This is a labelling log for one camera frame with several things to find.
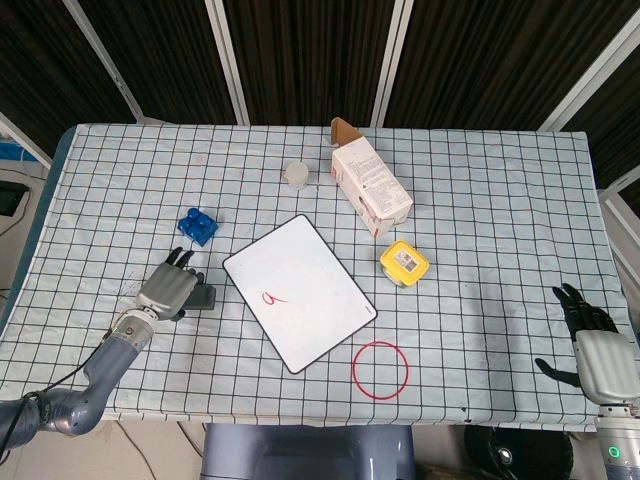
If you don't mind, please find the black wheeled base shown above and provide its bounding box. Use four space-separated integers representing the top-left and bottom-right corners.
463 424 575 480

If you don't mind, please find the small white jar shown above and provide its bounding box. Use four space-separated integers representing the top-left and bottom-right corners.
283 160 311 191

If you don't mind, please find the thin red ring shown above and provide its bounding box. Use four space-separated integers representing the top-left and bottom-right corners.
352 341 410 401

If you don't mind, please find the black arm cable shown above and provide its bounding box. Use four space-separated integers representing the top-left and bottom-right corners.
0 342 110 464

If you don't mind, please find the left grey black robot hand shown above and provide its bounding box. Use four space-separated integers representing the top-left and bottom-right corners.
135 247 206 321

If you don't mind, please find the white black checkered tablecloth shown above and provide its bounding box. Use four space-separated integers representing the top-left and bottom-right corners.
9 123 629 429

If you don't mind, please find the white dry-erase board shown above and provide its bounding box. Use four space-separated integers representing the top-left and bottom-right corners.
222 213 379 375

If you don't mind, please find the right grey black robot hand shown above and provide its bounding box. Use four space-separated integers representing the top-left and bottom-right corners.
534 283 635 405

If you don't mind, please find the white cardboard product box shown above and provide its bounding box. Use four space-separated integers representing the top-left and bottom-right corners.
329 116 415 239

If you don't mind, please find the blue-grey robot torso base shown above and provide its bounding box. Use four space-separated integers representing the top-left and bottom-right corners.
201 423 416 480

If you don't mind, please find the white partition frame post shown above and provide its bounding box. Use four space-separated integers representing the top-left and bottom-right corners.
0 111 55 170
204 0 250 126
63 0 145 122
371 0 417 127
538 22 640 132

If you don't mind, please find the dark grey board eraser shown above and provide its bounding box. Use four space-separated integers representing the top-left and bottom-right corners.
187 283 218 310

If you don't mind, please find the green tub with yellow lid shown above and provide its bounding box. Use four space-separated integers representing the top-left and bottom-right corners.
378 239 431 290

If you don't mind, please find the blue toy building block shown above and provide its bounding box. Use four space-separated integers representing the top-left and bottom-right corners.
178 208 221 249

